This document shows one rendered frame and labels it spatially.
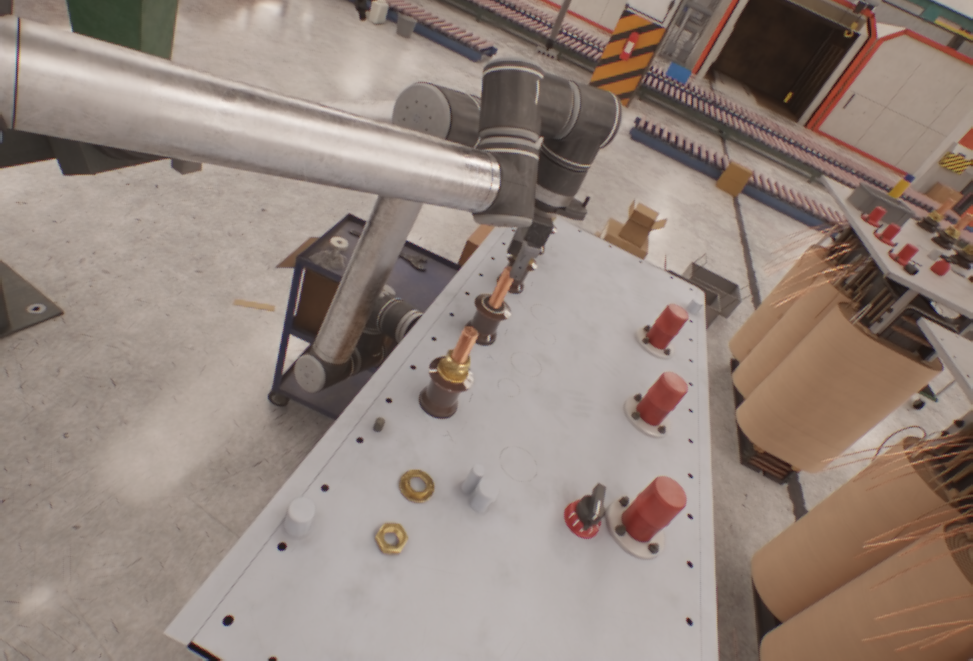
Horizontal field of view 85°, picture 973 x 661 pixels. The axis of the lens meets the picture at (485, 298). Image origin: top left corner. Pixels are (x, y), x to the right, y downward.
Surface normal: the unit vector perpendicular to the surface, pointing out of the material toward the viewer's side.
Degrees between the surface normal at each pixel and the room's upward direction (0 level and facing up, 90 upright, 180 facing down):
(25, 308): 0
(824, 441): 90
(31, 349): 0
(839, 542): 90
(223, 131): 76
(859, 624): 90
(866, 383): 90
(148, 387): 0
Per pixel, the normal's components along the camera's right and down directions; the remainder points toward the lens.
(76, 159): -0.44, 0.40
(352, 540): 0.35, -0.75
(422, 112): -0.46, 0.19
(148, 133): 0.40, 0.80
